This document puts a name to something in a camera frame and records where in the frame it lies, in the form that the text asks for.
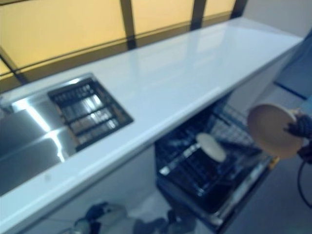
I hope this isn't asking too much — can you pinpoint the right robot hand dark palm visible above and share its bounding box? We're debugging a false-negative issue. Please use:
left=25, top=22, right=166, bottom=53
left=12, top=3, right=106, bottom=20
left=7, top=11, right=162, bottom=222
left=284, top=109, right=312, bottom=143

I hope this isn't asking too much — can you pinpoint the left robot hand dark palm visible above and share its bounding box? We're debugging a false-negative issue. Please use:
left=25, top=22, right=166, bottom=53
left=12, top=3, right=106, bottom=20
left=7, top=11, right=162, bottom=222
left=84, top=202, right=112, bottom=227

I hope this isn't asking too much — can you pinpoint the cream round plate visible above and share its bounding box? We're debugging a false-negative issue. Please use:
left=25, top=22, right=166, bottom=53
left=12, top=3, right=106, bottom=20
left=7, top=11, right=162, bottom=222
left=247, top=103, right=305, bottom=160
left=195, top=133, right=227, bottom=162

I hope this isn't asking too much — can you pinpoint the dishwasher lower rack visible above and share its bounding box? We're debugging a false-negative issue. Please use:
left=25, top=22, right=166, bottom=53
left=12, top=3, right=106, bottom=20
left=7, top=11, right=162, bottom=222
left=155, top=96, right=281, bottom=232

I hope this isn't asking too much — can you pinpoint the black sink dish rack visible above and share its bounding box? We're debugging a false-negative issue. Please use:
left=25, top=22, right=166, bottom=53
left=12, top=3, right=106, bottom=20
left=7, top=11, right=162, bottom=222
left=47, top=77, right=135, bottom=152

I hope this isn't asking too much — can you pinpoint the stainless steel sink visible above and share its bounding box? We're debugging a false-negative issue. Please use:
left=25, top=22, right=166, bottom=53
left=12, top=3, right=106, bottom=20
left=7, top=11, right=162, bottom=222
left=0, top=72, right=135, bottom=169

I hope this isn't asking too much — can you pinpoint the dishwasher wire rack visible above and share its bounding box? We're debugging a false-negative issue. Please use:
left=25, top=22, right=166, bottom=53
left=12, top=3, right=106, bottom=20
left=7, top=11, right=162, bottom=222
left=158, top=102, right=263, bottom=195

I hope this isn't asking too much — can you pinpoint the dark window frame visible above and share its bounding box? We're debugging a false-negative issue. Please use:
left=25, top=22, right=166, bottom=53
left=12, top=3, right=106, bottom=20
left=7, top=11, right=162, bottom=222
left=0, top=0, right=247, bottom=85

